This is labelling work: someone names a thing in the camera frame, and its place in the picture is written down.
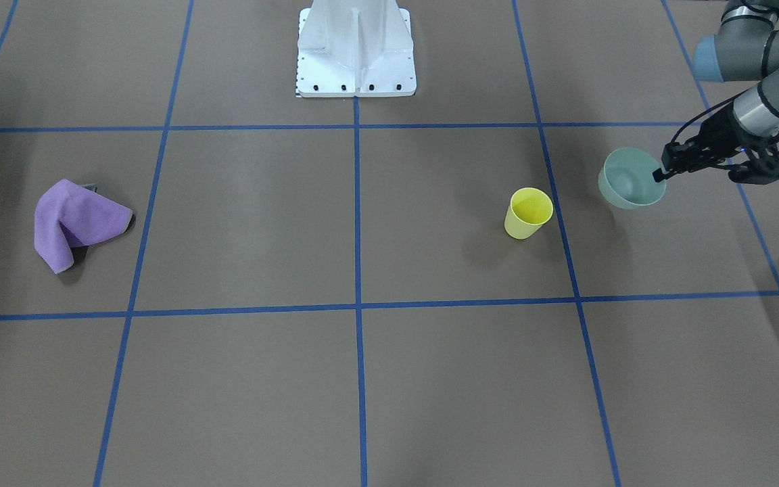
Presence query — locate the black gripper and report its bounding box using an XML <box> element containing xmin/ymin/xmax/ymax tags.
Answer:
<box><xmin>653</xmin><ymin>106</ymin><xmax>779</xmax><ymax>185</ymax></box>

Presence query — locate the green plastic bowl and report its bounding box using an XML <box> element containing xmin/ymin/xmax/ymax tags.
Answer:
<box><xmin>597</xmin><ymin>147</ymin><xmax>667</xmax><ymax>210</ymax></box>

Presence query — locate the purple cloth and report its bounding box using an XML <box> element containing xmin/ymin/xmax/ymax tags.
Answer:
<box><xmin>33</xmin><ymin>179</ymin><xmax>134</xmax><ymax>274</ymax></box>

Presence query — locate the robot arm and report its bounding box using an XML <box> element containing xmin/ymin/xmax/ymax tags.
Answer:
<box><xmin>652</xmin><ymin>1</ymin><xmax>779</xmax><ymax>185</ymax></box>

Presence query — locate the yellow plastic cup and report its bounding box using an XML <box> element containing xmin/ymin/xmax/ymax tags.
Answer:
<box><xmin>504</xmin><ymin>187</ymin><xmax>554</xmax><ymax>240</ymax></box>

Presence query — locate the grey object under cloth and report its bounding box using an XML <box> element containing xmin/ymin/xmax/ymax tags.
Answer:
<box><xmin>80</xmin><ymin>184</ymin><xmax>135</xmax><ymax>243</ymax></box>

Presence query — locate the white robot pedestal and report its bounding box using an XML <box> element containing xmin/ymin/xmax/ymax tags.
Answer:
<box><xmin>295</xmin><ymin>1</ymin><xmax>417</xmax><ymax>98</ymax></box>

